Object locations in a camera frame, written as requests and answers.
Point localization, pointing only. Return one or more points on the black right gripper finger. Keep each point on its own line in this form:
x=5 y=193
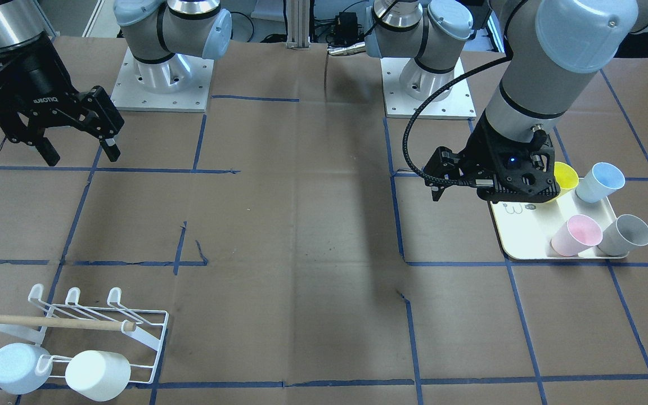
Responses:
x=32 y=134
x=95 y=113

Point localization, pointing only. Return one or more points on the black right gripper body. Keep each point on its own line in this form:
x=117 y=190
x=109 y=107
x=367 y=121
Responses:
x=36 y=84

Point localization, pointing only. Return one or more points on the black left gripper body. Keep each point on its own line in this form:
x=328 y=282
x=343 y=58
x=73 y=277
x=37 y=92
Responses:
x=480 y=151

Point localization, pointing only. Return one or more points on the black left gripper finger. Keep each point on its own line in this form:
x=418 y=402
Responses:
x=442 y=164

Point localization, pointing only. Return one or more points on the light blue cup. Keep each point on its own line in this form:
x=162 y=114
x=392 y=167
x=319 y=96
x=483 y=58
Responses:
x=18 y=363
x=603 y=179

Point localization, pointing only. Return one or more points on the white ikea cup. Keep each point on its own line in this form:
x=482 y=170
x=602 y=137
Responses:
x=98 y=375

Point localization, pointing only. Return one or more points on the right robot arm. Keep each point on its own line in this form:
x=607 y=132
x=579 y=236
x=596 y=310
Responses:
x=155 y=30

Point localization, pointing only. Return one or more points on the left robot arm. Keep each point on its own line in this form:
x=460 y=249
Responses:
x=554 y=48

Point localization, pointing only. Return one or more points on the white cup tray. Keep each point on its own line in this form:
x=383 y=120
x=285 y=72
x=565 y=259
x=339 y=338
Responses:
x=525 y=229

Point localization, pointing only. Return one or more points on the yellow cup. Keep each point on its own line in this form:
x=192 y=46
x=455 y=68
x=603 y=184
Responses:
x=566 y=177

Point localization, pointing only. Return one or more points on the pink cup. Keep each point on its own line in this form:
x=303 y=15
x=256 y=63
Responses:
x=578 y=233

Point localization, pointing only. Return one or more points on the grey cup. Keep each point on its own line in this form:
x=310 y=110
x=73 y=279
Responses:
x=625 y=234

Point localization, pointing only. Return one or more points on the aluminium frame post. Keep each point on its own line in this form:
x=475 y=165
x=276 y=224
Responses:
x=298 y=19

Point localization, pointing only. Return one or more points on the white wire cup rack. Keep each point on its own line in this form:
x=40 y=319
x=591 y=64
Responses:
x=146 y=327

